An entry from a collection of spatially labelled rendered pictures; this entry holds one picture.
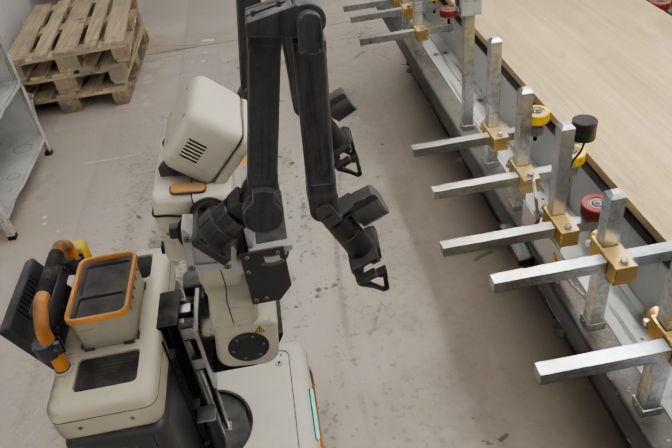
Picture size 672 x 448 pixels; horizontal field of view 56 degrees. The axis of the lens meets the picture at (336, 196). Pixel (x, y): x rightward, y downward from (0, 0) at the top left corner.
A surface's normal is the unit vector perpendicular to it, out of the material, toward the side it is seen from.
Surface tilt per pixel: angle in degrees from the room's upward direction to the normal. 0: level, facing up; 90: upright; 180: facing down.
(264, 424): 0
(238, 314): 90
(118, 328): 92
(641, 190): 0
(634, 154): 0
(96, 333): 92
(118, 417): 90
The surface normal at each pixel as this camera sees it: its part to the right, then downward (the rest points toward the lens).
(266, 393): -0.11, -0.80
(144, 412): 0.14, 0.57
